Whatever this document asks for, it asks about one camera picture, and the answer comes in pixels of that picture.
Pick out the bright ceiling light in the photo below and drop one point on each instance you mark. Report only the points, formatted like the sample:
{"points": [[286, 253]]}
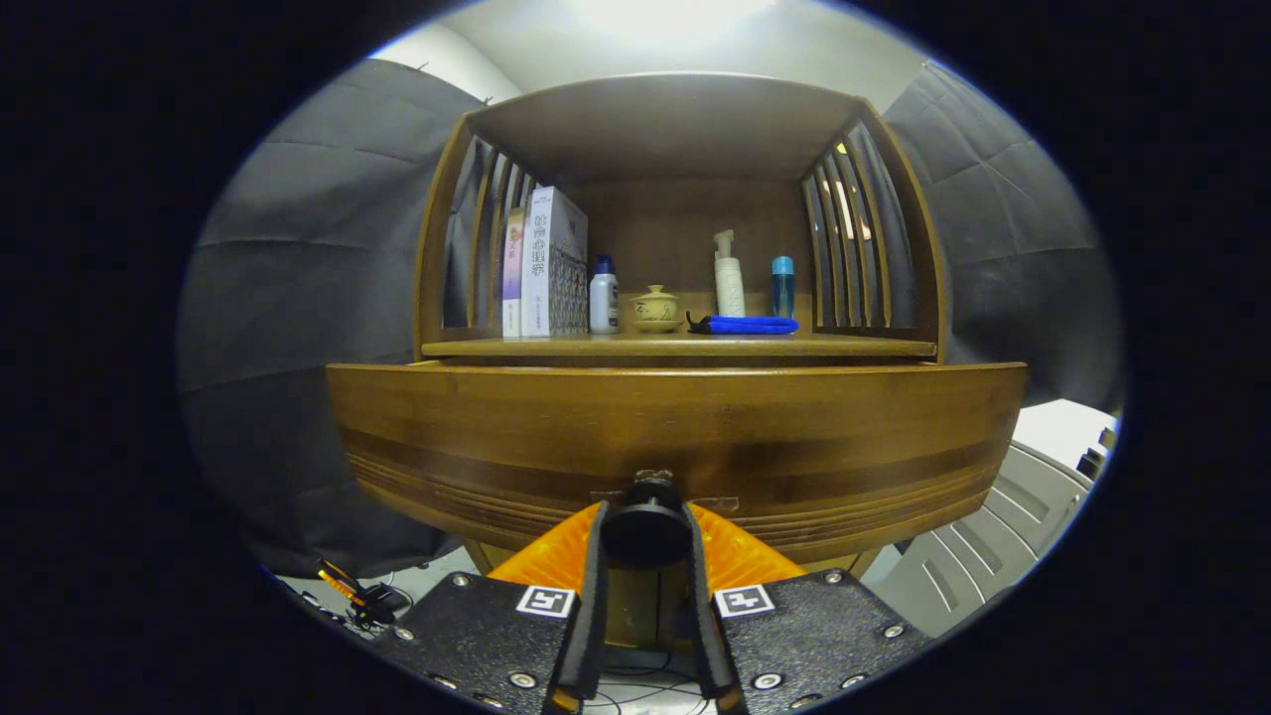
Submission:
{"points": [[665, 12]]}

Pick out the white bottle blue cap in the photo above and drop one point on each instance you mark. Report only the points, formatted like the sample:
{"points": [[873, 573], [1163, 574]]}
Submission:
{"points": [[603, 303]]}

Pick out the orange black tool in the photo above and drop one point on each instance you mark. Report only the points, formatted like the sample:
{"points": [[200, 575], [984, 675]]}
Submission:
{"points": [[369, 599]]}

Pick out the black backdrop cloth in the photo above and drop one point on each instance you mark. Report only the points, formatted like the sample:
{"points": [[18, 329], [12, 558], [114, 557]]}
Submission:
{"points": [[298, 298]]}

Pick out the wooden countertop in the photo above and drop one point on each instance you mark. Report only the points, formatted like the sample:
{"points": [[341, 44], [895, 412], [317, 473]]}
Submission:
{"points": [[844, 346]]}

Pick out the white pump bottle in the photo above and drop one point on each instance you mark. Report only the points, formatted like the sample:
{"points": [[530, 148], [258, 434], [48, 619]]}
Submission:
{"points": [[730, 283]]}

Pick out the wooden drawer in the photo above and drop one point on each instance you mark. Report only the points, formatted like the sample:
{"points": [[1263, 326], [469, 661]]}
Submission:
{"points": [[695, 417]]}

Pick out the folded blue cloth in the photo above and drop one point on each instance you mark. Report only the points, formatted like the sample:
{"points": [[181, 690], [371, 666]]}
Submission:
{"points": [[745, 325]]}

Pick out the thin purple book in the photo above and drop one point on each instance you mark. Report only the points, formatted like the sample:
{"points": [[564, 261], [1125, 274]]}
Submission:
{"points": [[512, 268]]}

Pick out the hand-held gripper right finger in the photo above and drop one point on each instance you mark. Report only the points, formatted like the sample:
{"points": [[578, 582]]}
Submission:
{"points": [[700, 626]]}

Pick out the white plastic drawer unit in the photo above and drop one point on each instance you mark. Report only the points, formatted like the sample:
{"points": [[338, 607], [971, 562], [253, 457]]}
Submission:
{"points": [[993, 536]]}

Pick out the yellow lidded teacup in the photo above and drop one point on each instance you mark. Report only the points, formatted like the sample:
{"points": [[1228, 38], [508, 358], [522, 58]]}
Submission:
{"points": [[655, 308]]}

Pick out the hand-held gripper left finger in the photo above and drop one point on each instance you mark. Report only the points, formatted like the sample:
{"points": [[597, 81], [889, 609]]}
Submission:
{"points": [[594, 616]]}

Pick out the black drawer knob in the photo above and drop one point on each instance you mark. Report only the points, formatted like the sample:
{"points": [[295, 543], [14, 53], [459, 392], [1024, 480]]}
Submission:
{"points": [[645, 531]]}

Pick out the clear blue bottle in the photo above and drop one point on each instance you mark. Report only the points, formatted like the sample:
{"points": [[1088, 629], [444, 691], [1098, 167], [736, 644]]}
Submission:
{"points": [[783, 293]]}

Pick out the wooden cabinet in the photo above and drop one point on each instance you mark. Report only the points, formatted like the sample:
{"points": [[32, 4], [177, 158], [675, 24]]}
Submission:
{"points": [[665, 119]]}

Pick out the thick white book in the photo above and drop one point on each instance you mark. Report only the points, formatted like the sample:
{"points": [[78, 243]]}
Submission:
{"points": [[551, 258]]}

